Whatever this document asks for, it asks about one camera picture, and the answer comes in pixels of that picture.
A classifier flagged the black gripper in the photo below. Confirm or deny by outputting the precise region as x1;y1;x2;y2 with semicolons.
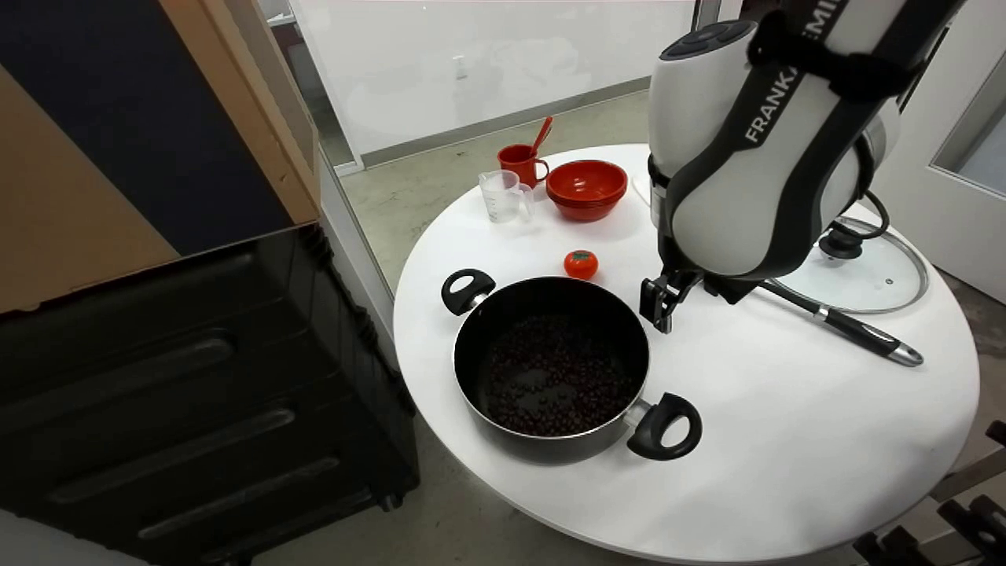
638;270;696;333

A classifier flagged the black cooking pot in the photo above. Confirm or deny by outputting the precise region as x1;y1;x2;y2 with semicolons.
441;268;704;462

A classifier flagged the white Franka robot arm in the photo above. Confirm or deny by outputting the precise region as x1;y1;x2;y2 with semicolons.
638;0;964;328

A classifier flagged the glass pot lid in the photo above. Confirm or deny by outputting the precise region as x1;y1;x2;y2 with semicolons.
783;218;931;314

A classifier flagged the small orange tomato toy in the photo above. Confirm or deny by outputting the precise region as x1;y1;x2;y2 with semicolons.
561;247;600;281

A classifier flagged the red bowl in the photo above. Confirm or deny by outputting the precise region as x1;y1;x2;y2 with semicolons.
547;159;629;222

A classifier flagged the white round table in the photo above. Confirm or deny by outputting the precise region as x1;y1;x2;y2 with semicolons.
394;150;980;562

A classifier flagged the clear glass cup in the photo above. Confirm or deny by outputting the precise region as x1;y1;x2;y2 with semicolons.
478;170;528;222

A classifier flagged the red mug with spoon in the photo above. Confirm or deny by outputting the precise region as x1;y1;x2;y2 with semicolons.
495;118;552;188

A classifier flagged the black serving spoon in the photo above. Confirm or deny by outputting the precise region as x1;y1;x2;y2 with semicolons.
763;281;924;368

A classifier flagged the black drawer cabinet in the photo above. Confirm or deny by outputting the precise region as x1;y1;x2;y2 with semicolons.
0;225;418;566

